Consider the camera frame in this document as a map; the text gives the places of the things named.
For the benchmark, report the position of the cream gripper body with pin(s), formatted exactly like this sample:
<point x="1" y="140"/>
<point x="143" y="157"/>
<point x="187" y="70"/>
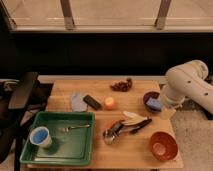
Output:
<point x="167" y="113"/>

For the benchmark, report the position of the silver metal fork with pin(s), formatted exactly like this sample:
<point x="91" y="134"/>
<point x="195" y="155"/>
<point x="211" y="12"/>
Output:
<point x="67" y="129"/>

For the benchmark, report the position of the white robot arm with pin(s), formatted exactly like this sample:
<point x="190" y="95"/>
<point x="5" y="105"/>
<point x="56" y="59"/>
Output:
<point x="188" y="80"/>

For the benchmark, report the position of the dark purple bowl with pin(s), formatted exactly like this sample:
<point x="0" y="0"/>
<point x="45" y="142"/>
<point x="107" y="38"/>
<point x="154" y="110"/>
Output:
<point x="154" y="95"/>

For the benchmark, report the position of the red bowl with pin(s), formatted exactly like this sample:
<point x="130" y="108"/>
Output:
<point x="163" y="146"/>

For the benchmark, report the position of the blue sponge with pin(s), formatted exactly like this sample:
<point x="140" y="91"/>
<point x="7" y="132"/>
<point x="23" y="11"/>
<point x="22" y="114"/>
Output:
<point x="154" y="104"/>

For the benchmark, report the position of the cream plastic spatula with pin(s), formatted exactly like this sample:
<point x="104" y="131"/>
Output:
<point x="133" y="118"/>

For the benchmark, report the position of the brown dried cluster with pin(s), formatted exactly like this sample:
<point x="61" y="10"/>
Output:
<point x="122" y="86"/>

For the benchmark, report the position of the orange ball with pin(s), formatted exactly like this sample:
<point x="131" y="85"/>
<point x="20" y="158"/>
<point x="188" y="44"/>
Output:
<point x="109" y="103"/>

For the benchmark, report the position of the black rectangular block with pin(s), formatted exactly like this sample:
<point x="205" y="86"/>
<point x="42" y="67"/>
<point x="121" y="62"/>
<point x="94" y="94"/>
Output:
<point x="92" y="102"/>

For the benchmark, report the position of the green plastic tray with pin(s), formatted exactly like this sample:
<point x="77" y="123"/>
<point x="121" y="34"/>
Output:
<point x="73" y="148"/>

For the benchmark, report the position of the white cup blue inside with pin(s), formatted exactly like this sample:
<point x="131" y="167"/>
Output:
<point x="40" y="136"/>

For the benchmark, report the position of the black chair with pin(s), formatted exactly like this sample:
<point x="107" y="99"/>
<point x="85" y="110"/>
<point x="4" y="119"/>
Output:
<point x="16" y="97"/>

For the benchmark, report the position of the black handled utensil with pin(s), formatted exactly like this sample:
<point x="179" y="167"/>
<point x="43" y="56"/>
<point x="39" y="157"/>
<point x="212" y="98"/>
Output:
<point x="144" y="123"/>

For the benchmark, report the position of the metal scoop orange handle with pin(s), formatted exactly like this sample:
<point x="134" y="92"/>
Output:
<point x="111" y="134"/>

